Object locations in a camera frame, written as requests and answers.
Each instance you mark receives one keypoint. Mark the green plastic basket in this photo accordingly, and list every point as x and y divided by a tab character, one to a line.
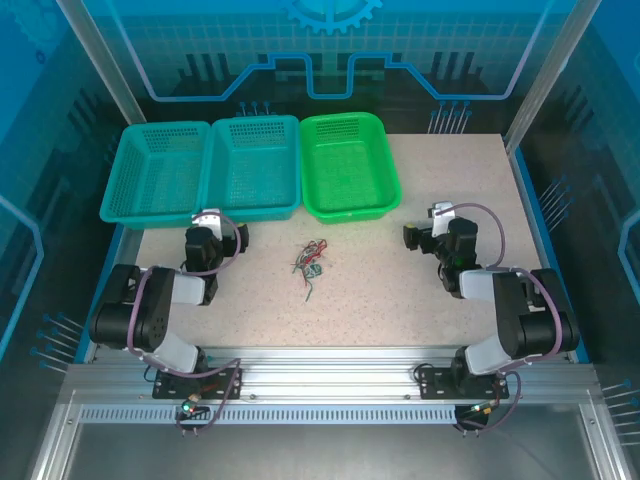
350	170

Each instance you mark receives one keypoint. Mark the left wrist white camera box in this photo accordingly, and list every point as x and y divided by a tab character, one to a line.
214	226

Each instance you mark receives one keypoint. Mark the teal plastic basket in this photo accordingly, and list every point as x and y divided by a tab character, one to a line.
255	170
150	175

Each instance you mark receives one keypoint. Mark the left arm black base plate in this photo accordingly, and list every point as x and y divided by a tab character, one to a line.
170	387

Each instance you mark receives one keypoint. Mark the grey metal base panel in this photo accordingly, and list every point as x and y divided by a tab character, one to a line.
325	455

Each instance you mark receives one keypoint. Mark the aluminium mounting rail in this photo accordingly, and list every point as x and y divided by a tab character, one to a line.
325	372

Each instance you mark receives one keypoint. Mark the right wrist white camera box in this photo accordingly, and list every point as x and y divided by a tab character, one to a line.
440	220

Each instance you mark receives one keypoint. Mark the inline connector with green light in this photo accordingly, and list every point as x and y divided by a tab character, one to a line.
482	409
191	402

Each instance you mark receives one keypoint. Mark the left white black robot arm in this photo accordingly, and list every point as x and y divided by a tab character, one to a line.
120	320

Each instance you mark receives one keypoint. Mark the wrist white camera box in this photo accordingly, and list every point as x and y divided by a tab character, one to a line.
440	220
214	226

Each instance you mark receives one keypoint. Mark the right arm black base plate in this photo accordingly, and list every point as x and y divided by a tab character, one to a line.
440	385

